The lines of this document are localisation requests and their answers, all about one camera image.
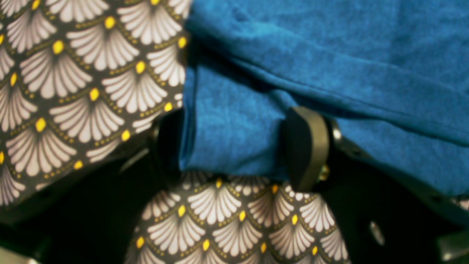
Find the blue long-sleeve T-shirt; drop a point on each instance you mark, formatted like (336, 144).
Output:
(394, 73)

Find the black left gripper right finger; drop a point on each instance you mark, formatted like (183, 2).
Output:
(385, 216)

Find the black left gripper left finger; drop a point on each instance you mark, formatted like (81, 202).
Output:
(88, 216)

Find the fan-patterned tablecloth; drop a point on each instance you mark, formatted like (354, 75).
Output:
(81, 77)

